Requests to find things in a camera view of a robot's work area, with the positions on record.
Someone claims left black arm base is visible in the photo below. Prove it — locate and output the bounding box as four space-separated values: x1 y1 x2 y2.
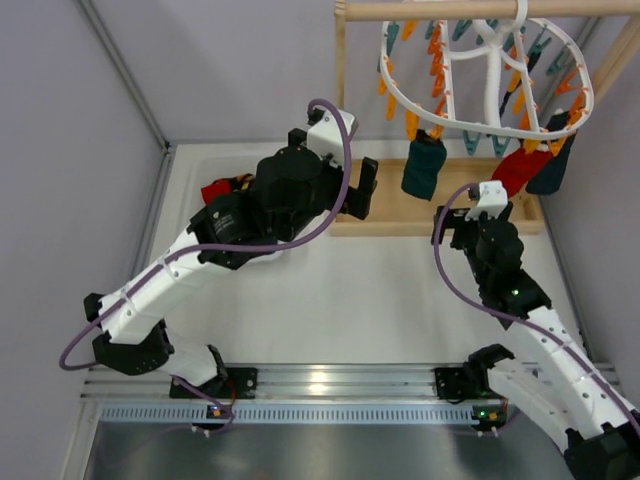
197 367 259 400

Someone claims wooden drying rack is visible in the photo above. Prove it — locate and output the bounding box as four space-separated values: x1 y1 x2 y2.
329 0 640 238

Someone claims red christmas sock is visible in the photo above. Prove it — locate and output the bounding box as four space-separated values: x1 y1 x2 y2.
491 147 553 198

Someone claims white round clip hanger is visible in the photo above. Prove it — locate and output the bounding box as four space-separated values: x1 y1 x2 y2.
378 1 595 146

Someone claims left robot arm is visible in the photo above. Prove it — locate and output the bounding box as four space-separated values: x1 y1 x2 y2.
84 128 379 391

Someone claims red sock in basket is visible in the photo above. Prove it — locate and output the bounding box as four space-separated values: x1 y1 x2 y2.
201 178 236 205

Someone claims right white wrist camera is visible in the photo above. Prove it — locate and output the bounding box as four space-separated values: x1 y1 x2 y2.
465 180 508 221

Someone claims aluminium mounting rail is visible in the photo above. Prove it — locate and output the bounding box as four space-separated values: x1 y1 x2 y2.
79 362 626 426

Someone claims dark green sock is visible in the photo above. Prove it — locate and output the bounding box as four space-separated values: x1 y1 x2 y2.
401 129 447 201

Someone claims brown striped sock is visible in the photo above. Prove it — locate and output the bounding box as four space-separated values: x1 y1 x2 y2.
235 174 255 190

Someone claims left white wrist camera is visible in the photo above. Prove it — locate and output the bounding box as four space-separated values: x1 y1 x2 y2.
306 107 344 167

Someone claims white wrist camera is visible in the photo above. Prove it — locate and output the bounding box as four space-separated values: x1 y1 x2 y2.
306 107 344 167
465 180 508 221

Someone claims white plastic basket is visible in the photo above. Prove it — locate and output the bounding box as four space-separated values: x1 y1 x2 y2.
182 155 264 214

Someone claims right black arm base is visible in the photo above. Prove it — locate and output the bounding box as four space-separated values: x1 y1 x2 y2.
434 364 496 404

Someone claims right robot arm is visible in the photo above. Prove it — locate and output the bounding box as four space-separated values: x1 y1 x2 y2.
431 206 639 479

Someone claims dark navy sock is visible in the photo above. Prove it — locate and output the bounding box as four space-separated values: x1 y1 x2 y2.
525 109 576 196

